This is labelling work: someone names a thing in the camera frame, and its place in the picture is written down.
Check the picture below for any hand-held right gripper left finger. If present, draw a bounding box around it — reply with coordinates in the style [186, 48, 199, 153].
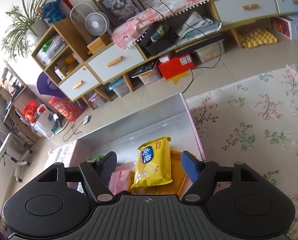
[36, 151, 118, 204]

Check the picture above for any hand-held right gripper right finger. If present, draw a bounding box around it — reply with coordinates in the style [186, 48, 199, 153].
[181, 150, 262, 203]

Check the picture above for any yellow snack packet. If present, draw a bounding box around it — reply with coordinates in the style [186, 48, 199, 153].
[130, 136, 173, 190]

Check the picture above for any pink cardboard box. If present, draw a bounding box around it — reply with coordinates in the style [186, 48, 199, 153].
[75, 92, 207, 197]

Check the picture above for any flat mustard snack packet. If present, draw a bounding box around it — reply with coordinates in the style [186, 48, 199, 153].
[131, 150, 193, 195]

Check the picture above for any pink snack packet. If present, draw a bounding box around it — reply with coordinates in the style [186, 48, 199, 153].
[108, 162, 136, 195]

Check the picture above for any floral rug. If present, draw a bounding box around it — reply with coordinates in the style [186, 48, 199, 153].
[48, 64, 298, 240]

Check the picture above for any small clear storage box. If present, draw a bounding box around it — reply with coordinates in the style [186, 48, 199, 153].
[85, 91, 107, 108]

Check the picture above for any red printed bag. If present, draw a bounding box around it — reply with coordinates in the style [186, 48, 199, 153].
[48, 96, 84, 122]

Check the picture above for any white shopping bag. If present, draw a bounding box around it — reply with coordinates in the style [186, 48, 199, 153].
[31, 105, 56, 138]

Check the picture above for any blue-lid storage box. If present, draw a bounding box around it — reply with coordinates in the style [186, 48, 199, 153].
[108, 77, 129, 98]

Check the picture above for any wooden shelf cabinet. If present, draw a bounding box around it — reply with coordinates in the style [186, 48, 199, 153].
[31, 17, 101, 110]

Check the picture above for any red gift bag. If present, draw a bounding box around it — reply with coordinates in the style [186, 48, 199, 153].
[23, 100, 40, 124]

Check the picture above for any clear box with colourful contents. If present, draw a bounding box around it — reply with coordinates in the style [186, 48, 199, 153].
[139, 70, 163, 85]

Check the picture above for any purple hat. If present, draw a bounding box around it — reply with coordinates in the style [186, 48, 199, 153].
[37, 71, 64, 98]

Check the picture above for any black printed box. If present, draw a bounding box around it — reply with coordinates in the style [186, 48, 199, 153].
[131, 61, 158, 78]

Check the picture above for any red shoe box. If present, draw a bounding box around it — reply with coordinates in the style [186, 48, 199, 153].
[157, 54, 197, 80]

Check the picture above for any small cardboard box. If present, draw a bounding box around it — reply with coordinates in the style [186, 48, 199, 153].
[55, 65, 66, 79]

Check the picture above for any white office chair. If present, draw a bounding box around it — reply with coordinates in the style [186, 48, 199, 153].
[0, 132, 33, 183]

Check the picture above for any wooden desk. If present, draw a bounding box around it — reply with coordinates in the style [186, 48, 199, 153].
[0, 60, 42, 145]

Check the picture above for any large clear storage box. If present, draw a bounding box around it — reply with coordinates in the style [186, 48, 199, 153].
[194, 41, 225, 63]

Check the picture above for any yellow wooden box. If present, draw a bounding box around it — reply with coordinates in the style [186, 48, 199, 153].
[87, 34, 111, 55]

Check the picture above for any black tool box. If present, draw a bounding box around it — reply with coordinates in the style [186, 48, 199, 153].
[139, 21, 177, 56]

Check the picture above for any stack of white papers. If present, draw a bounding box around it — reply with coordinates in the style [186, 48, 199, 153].
[36, 35, 67, 64]

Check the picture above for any brown cardboard box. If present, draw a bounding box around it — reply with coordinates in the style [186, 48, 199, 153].
[74, 21, 97, 44]

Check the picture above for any stack of folded cloths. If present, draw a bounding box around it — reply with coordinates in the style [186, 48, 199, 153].
[176, 11, 223, 42]

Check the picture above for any small white desk fan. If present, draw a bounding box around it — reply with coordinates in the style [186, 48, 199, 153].
[85, 12, 111, 34]

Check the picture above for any yellow egg tray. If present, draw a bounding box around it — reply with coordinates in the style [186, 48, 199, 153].
[232, 27, 278, 49]

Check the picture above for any pink patterned cloth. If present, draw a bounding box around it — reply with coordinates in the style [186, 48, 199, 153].
[112, 0, 244, 52]

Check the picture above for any potted green plant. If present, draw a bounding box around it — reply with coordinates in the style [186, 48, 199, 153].
[1, 0, 51, 60]

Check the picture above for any large white fan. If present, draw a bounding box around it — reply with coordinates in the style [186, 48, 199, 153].
[70, 3, 96, 27]

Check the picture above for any framed cat picture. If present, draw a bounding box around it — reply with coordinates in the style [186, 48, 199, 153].
[91, 0, 146, 28]

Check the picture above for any blue plush toy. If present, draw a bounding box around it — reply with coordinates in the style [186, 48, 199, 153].
[36, 1, 64, 25]

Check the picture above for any long wooden TV cabinet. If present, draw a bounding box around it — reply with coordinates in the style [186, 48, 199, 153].
[85, 0, 298, 92]

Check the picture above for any white decorated box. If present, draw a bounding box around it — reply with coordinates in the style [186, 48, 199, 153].
[271, 15, 298, 41]

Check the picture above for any black cable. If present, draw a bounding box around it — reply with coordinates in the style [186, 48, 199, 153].
[144, 0, 222, 94]

